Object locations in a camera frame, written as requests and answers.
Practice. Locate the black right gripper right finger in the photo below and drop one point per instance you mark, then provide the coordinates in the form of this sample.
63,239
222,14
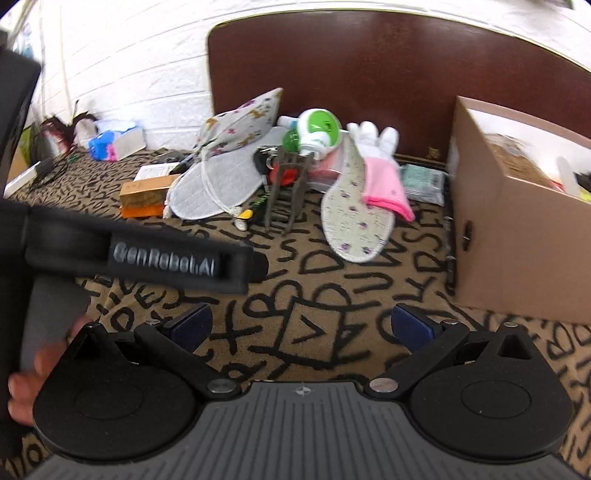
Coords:
476,394

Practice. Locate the pink cardboard storage box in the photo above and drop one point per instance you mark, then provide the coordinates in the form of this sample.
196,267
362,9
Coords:
522,248

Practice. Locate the floral fabric insole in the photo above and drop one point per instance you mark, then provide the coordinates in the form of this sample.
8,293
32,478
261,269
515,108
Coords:
354,230

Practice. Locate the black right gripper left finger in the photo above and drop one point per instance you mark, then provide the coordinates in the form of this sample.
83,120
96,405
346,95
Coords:
130,395

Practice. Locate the leopard letter print blanket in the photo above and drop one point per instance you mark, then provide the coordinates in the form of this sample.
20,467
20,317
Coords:
315,316

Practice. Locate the green wipes packet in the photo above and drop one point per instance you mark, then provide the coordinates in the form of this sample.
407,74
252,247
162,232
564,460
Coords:
423,184

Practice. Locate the dark grey plastic clip stand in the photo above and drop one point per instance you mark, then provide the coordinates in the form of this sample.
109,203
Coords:
286,199

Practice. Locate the brown round woven pad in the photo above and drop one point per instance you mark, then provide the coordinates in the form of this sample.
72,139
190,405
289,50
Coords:
511,154

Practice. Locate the white pink glove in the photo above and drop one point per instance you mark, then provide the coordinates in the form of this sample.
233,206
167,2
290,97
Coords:
383,185

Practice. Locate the dark red wooden headboard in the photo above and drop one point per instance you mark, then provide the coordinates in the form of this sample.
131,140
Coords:
394,69

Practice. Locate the translucent white plastic tube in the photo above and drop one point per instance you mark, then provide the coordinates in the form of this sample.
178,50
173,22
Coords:
568,178

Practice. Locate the black marker pen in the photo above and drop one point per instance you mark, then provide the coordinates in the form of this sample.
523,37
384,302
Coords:
451,258

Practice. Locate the orange brown small box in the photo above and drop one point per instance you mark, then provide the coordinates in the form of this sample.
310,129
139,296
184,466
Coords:
146,197

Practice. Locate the green white round toy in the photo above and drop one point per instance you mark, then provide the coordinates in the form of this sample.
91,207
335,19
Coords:
316,131

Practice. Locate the blue tissue pack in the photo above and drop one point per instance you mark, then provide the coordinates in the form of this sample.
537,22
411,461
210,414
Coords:
114,145

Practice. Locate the patterned grey pillow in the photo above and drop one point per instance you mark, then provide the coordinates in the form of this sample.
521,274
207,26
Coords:
239,127

